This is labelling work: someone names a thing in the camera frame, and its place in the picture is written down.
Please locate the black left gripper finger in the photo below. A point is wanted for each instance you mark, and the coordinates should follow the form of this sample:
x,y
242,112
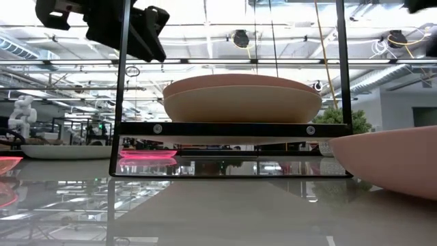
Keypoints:
x,y
153,30

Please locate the pink plate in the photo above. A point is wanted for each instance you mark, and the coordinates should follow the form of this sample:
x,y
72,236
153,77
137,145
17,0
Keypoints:
x,y
392,160
239,80

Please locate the beige plate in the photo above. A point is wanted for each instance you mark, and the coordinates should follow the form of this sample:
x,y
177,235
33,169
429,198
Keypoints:
x,y
242,106

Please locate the red translucent plate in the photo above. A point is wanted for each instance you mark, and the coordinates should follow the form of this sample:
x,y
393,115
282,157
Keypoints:
x,y
148,153
7,164

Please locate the grey-green plate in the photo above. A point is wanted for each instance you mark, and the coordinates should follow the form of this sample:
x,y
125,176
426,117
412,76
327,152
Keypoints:
x,y
68,152

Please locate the black metal dish rack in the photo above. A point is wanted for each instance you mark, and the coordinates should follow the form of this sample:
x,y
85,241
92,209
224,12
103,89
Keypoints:
x,y
222,130

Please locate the white humanoid robot figure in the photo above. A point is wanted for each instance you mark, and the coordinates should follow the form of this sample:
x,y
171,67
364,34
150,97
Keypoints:
x,y
22,114

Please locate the green potted succulent plant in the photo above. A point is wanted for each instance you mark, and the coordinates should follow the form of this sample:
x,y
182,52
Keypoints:
x,y
360,121

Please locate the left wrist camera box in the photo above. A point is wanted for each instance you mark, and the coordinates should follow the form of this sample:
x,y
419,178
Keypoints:
x,y
48,17

